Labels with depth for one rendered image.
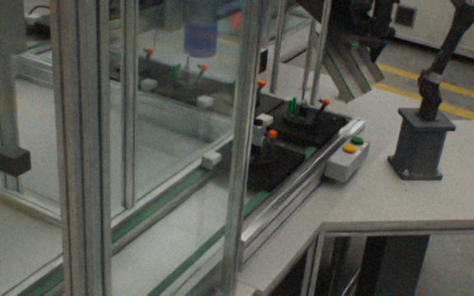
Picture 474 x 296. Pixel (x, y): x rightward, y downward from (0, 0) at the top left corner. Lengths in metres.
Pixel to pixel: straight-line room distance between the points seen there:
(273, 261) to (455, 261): 1.83
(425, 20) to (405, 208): 4.43
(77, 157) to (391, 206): 1.34
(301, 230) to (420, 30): 4.70
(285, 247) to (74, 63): 1.09
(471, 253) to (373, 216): 1.60
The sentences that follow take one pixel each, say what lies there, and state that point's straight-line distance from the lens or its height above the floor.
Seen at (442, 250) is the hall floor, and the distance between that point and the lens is 3.50.
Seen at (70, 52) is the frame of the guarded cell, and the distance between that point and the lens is 0.82.
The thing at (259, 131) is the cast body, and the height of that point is 1.07.
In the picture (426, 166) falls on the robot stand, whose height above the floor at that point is 0.91.
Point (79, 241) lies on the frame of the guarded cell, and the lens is 0.96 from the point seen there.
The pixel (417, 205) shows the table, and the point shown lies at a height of 0.86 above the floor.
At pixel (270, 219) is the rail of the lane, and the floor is 0.95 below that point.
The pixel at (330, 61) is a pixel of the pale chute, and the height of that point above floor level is 1.13.
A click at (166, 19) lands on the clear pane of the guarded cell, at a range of 1.00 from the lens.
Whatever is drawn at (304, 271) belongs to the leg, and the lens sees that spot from 2.05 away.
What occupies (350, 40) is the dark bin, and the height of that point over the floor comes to 1.20.
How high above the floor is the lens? 1.91
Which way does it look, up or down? 28 degrees down
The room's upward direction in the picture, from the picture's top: 5 degrees clockwise
